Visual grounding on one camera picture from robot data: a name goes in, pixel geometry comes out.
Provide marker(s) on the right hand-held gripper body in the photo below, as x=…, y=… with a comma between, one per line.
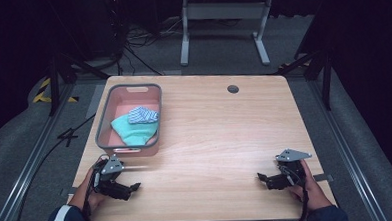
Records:
x=291, y=168

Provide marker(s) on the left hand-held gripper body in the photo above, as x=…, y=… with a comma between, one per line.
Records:
x=110, y=167

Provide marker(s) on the teal cloth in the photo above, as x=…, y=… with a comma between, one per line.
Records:
x=135, y=131

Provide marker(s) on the blue white checked cloth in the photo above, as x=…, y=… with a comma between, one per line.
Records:
x=143, y=114

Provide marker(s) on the pink basket with grey rim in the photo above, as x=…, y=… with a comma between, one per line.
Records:
x=118, y=99

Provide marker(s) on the person's right hand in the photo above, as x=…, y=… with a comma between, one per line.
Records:
x=312, y=188

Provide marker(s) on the person's left hand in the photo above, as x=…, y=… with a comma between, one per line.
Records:
x=87, y=192

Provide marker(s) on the black tripod stand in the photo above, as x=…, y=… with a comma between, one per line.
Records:
x=326, y=74
x=54, y=83

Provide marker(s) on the grey metal table bracket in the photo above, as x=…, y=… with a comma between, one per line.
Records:
x=66, y=192
x=323, y=177

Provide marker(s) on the metal floor rail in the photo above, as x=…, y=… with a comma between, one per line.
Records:
x=349, y=157
x=26, y=164

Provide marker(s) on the white metal desk frame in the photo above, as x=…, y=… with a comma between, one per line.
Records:
x=224, y=10

